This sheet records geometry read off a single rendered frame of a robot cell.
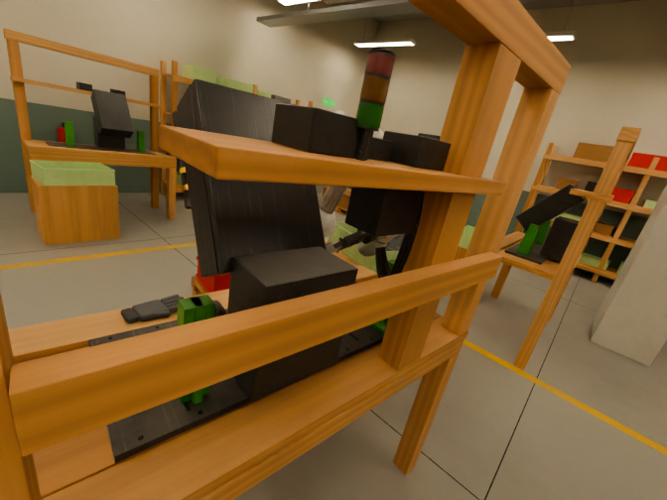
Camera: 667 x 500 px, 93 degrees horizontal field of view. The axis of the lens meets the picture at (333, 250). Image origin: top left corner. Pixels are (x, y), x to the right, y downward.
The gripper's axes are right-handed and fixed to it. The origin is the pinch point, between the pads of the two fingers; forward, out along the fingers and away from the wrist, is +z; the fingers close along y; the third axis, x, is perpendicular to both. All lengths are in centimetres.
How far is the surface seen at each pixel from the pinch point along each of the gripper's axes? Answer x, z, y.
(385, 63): -17, 14, 64
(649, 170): 76, -641, -50
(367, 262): 7, -67, -69
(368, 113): -12, 17, 58
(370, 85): -15, 16, 61
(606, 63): -118, -728, -34
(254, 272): 1.5, 37.5, 22.7
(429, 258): 18.8, -9.4, 29.9
